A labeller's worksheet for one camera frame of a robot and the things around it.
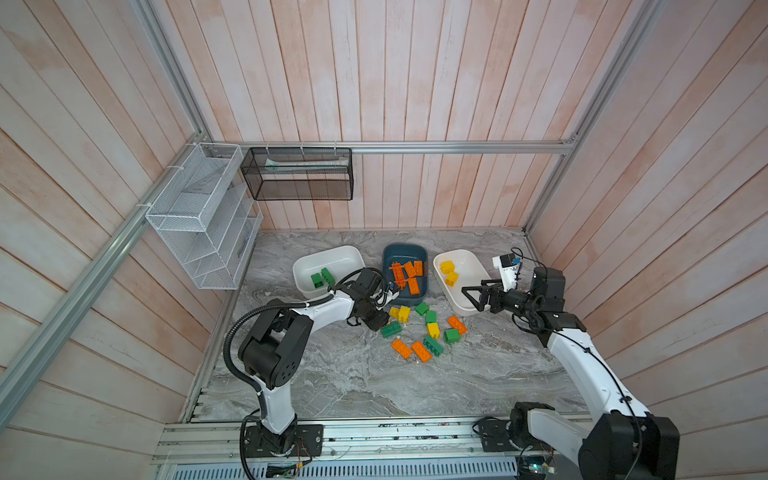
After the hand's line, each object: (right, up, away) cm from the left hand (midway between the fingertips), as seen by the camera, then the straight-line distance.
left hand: (378, 320), depth 93 cm
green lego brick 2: (-22, +12, +9) cm, 26 cm away
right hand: (+27, +12, -13) cm, 32 cm away
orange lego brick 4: (+7, -7, -5) cm, 11 cm away
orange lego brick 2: (+12, +15, +12) cm, 23 cm away
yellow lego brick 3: (+17, -2, -3) cm, 17 cm away
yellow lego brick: (+25, +17, +14) cm, 33 cm away
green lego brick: (-18, +13, +10) cm, 24 cm away
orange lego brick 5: (+13, -8, -5) cm, 16 cm away
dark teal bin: (+10, +22, +21) cm, 32 cm away
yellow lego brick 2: (+8, +1, +2) cm, 9 cm away
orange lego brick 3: (+13, +10, +9) cm, 19 cm away
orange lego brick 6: (+25, -1, +1) cm, 25 cm away
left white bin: (-27, +16, +11) cm, 33 cm away
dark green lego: (+4, -3, -1) cm, 5 cm away
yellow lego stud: (+5, +2, +2) cm, 6 cm away
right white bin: (+29, +16, +14) cm, 36 cm away
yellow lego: (+26, +13, +11) cm, 31 cm away
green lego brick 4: (+15, +3, +4) cm, 16 cm away
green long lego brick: (+17, -7, -5) cm, 19 cm away
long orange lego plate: (+7, +14, +12) cm, 20 cm away
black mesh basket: (-29, +51, +14) cm, 61 cm away
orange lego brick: (+15, +16, +14) cm, 26 cm away
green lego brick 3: (+22, -4, -3) cm, 23 cm away
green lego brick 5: (+17, +1, +2) cm, 17 cm away
